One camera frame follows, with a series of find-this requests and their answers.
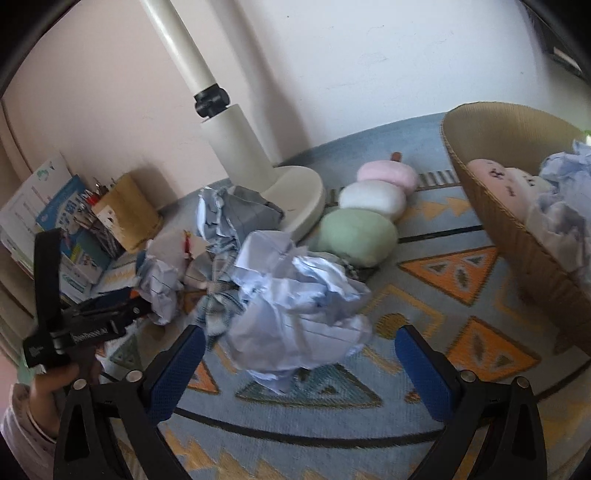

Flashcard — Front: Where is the large white book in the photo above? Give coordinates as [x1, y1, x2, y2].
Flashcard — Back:
[0, 152, 75, 278]

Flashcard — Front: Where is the pink white green dango plush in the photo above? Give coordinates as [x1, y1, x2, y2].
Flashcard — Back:
[307, 152, 419, 268]

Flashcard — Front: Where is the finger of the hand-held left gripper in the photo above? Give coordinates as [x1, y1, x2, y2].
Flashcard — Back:
[99, 302, 152, 324]
[90, 286, 139, 311]

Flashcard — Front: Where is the person's left hand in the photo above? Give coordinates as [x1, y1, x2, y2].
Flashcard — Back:
[28, 364, 81, 438]

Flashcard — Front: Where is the grey plaid cloth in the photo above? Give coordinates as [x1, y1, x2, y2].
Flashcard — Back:
[185, 251, 245, 344]

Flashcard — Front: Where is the bunch of pens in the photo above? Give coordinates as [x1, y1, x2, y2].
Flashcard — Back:
[76, 178, 116, 227]

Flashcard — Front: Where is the tan cylinder pen holder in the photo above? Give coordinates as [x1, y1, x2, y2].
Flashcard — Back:
[92, 172, 161, 252]

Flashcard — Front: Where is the red and white small toy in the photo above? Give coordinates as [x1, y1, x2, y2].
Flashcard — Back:
[148, 228, 211, 278]

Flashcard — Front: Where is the white paper ball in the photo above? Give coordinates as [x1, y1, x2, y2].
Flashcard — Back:
[228, 231, 374, 393]
[526, 138, 591, 273]
[139, 258, 185, 326]

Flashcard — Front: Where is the cream plush toy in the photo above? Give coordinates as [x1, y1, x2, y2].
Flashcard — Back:
[466, 158, 555, 222]

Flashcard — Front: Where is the light blue booklet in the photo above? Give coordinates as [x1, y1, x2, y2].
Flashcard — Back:
[60, 228, 112, 303]

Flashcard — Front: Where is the black mesh pen holder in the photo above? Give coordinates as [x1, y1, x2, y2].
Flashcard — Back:
[74, 203, 125, 259]

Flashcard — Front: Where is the blue book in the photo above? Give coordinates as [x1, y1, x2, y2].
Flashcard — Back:
[36, 174, 112, 284]

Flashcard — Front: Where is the wicker basket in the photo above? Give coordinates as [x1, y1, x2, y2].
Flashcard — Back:
[441, 102, 591, 356]

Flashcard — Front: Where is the white fan stand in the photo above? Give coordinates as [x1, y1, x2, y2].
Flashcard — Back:
[139, 0, 326, 241]

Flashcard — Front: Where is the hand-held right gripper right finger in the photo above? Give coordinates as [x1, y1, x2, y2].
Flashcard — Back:
[394, 324, 549, 480]

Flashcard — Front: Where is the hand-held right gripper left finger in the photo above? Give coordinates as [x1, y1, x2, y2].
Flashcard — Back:
[54, 324, 208, 480]

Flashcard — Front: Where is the dark frame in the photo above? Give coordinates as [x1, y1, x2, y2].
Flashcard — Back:
[526, 0, 585, 75]

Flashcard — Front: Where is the patterned blue rug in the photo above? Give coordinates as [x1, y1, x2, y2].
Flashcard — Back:
[92, 113, 591, 480]

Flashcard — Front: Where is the crumpled grey-blue paper ball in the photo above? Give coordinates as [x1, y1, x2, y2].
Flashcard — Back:
[198, 185, 284, 252]

